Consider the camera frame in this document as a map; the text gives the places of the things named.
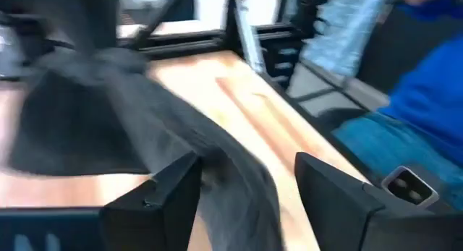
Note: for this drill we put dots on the small silver-framed camera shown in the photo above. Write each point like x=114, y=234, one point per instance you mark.
x=408, y=187

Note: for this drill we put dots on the black metal table frame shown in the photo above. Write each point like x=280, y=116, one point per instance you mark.
x=188, y=45

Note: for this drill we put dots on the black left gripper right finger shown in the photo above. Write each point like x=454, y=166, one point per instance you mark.
x=332, y=207

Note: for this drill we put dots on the grey metal plate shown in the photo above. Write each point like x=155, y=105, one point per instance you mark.
x=249, y=37

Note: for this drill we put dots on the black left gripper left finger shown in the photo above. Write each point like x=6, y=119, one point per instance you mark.
x=155, y=218

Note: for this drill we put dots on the pale blue patterned object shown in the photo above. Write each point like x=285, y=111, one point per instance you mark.
x=343, y=30

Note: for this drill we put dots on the person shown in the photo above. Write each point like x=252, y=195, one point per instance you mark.
x=427, y=99

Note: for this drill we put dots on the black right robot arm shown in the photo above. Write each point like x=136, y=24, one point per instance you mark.
x=83, y=19

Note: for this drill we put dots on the dark green baseball cap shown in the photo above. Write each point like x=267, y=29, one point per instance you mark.
x=126, y=128

